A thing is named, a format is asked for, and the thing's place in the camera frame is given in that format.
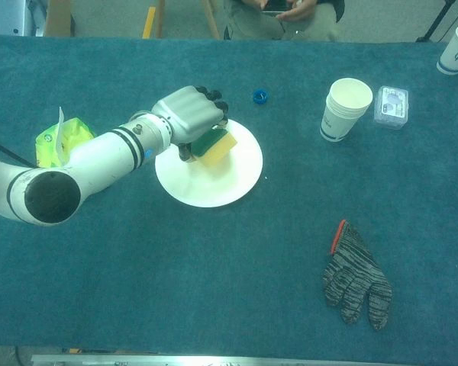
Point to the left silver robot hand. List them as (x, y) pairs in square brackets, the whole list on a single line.
[(191, 110)]

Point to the green yellow sponge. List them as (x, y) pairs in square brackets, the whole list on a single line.
[(217, 148)]

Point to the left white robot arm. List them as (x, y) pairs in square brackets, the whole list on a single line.
[(107, 156)]

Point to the white round plate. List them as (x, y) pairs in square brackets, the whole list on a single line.
[(213, 185)]

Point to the blue bottle cap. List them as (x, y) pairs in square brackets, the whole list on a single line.
[(255, 97)]

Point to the wooden leg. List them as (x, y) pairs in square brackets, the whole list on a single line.
[(159, 19), (211, 21)]

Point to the yellow strip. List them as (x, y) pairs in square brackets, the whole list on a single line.
[(149, 24)]

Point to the seated person khaki trousers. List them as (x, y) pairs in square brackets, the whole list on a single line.
[(252, 26)]

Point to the green yellow tissue pack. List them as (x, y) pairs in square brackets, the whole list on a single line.
[(74, 133)]

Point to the black smartphone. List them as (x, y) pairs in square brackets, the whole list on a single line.
[(275, 7)]

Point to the teal carpet table cover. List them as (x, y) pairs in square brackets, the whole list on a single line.
[(252, 248)]

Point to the stacked white paper cups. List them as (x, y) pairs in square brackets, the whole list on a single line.
[(343, 114)]

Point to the brown cardboard box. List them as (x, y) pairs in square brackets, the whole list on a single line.
[(59, 17)]

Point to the clear purple plastic box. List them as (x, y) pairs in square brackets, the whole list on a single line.
[(392, 106)]

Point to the grey striped work glove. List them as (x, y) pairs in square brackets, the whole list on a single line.
[(351, 274)]

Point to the black tripod leg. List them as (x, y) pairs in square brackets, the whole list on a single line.
[(437, 21)]

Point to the grey metal frame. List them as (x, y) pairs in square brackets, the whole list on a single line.
[(7, 15)]

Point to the aluminium rail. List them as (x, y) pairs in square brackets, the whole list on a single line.
[(213, 360)]

